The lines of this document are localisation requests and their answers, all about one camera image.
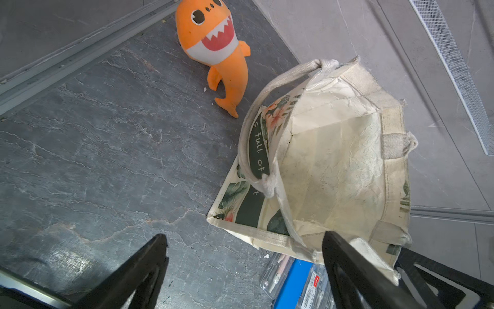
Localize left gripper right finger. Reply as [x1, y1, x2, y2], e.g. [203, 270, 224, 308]
[322, 232, 422, 308]

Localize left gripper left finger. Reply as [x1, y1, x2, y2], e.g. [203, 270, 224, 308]
[72, 234, 169, 308]

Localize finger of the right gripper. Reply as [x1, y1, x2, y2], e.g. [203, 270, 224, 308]
[395, 248, 493, 308]

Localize clear case white label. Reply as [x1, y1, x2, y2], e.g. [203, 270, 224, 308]
[296, 264, 336, 309]

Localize blue case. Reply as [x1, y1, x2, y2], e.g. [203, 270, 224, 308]
[272, 260, 313, 309]

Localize clear case pink tool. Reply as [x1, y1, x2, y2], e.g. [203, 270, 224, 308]
[260, 253, 295, 300]

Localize floral canvas tote bag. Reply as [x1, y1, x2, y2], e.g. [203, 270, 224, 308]
[207, 58, 418, 283]

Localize orange shark plush toy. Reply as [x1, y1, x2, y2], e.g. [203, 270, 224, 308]
[176, 0, 251, 118]

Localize white wire mesh basket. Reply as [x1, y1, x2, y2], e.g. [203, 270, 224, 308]
[410, 0, 493, 157]

